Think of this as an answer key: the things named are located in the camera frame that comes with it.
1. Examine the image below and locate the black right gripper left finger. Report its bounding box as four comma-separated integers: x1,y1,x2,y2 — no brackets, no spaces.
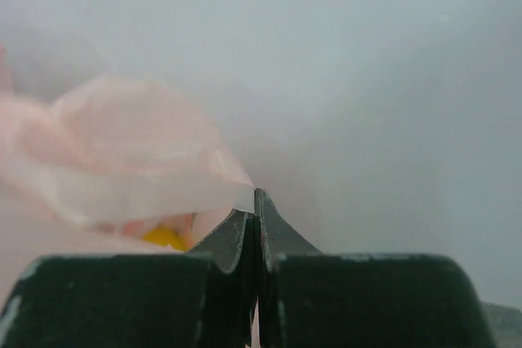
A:
1,211,256,347

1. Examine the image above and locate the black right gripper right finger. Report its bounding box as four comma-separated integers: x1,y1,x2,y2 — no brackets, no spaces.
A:
254,189,495,347

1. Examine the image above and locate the fake yellow orange fruit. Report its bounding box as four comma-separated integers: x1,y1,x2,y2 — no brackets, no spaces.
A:
141,225,190,252

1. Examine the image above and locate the pink plastic bag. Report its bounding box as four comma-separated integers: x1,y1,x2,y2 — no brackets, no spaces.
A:
1,64,254,303

